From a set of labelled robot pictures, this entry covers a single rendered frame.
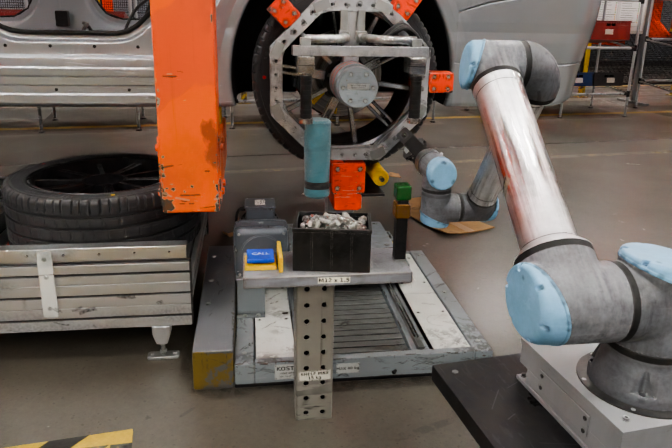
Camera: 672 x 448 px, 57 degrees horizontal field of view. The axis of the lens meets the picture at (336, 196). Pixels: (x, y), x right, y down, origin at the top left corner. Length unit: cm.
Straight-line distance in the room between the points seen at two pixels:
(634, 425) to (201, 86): 127
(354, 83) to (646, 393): 119
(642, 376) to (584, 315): 20
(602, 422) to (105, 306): 143
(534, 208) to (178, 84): 99
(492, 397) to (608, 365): 26
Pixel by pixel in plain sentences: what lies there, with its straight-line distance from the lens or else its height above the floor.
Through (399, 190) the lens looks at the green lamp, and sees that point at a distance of 159.
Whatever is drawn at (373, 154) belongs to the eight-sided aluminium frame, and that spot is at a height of 60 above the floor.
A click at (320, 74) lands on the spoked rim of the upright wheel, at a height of 86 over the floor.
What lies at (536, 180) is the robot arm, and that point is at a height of 77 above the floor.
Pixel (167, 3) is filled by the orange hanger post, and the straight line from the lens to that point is 173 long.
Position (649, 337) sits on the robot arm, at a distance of 127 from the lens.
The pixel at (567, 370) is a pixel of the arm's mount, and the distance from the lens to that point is 138.
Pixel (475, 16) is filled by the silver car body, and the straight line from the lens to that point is 238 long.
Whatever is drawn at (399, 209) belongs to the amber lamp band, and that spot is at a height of 60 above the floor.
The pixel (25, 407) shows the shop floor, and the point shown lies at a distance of 203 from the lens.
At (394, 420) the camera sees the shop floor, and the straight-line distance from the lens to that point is 183.
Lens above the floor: 110
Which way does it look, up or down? 17 degrees down
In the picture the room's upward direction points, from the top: 1 degrees clockwise
